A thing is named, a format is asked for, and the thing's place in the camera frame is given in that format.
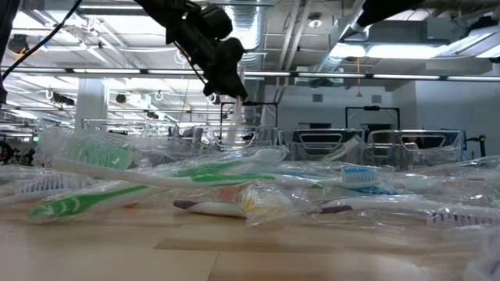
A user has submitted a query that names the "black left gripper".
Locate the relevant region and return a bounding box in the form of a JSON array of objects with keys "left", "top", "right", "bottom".
[{"left": 166, "top": 2, "right": 250, "bottom": 101}]

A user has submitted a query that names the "orange white toothbrush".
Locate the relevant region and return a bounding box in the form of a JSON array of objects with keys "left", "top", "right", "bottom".
[
  {"left": 225, "top": 95, "right": 246, "bottom": 146},
  {"left": 216, "top": 182, "right": 296, "bottom": 228}
]

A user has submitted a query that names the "green white toothbrush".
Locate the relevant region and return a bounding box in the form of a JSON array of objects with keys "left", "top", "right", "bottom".
[
  {"left": 177, "top": 146, "right": 291, "bottom": 177},
  {"left": 50, "top": 138, "right": 327, "bottom": 191},
  {"left": 322, "top": 135, "right": 363, "bottom": 163},
  {"left": 27, "top": 183, "right": 161, "bottom": 226}
]

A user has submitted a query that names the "bright ceiling light panel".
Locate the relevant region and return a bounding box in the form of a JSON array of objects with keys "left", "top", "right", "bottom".
[{"left": 330, "top": 41, "right": 446, "bottom": 60}]

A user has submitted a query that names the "clear plastic bin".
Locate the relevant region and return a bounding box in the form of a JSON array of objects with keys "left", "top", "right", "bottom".
[
  {"left": 277, "top": 127, "right": 366, "bottom": 163},
  {"left": 365, "top": 129, "right": 465, "bottom": 175},
  {"left": 202, "top": 124, "right": 280, "bottom": 153},
  {"left": 80, "top": 118, "right": 179, "bottom": 144}
]

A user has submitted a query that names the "horizontal light bar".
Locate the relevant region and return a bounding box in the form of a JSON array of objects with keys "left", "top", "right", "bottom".
[{"left": 0, "top": 66, "right": 500, "bottom": 82}]

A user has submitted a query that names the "purple white wrapped toothbrush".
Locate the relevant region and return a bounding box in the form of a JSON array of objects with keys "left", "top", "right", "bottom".
[
  {"left": 173, "top": 198, "right": 248, "bottom": 219},
  {"left": 318, "top": 196, "right": 500, "bottom": 230},
  {"left": 0, "top": 173, "right": 95, "bottom": 208}
]

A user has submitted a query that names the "white square column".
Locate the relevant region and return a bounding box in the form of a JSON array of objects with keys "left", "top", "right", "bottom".
[{"left": 75, "top": 76, "right": 109, "bottom": 130}]

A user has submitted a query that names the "blue panel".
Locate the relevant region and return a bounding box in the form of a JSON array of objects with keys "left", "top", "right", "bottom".
[{"left": 459, "top": 130, "right": 469, "bottom": 162}]

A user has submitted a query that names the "blue white wrapped toothbrush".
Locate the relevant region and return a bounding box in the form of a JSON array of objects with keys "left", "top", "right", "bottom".
[
  {"left": 357, "top": 186, "right": 399, "bottom": 196},
  {"left": 273, "top": 166, "right": 383, "bottom": 189}
]

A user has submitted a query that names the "slanted silver air duct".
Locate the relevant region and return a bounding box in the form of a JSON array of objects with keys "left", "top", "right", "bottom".
[{"left": 312, "top": 0, "right": 395, "bottom": 89}]

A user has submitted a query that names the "round silver air duct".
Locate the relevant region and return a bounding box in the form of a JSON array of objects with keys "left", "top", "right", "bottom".
[{"left": 223, "top": 0, "right": 267, "bottom": 126}]

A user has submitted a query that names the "yellow hanging cord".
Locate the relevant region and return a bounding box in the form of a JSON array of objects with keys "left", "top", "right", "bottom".
[{"left": 354, "top": 57, "right": 363, "bottom": 98}]

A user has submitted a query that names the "black stand frame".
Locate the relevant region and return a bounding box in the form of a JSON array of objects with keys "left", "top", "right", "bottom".
[{"left": 345, "top": 105, "right": 401, "bottom": 130}]

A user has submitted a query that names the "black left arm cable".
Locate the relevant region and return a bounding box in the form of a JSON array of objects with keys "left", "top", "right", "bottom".
[{"left": 0, "top": 0, "right": 84, "bottom": 81}]

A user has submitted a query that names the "black ceiling cable reel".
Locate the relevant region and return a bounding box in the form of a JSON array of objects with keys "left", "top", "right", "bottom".
[{"left": 7, "top": 34, "right": 30, "bottom": 55}]

